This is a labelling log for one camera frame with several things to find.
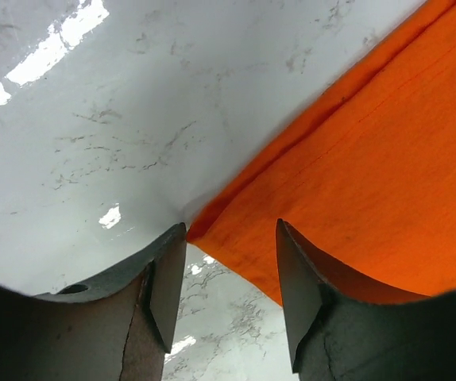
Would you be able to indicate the orange t shirt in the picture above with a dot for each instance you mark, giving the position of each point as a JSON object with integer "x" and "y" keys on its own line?
{"x": 367, "y": 173}

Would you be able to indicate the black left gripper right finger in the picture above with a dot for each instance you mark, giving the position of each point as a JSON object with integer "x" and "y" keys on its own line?
{"x": 344, "y": 325}

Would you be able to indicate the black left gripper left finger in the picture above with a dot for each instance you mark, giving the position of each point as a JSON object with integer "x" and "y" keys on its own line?
{"x": 116, "y": 325}

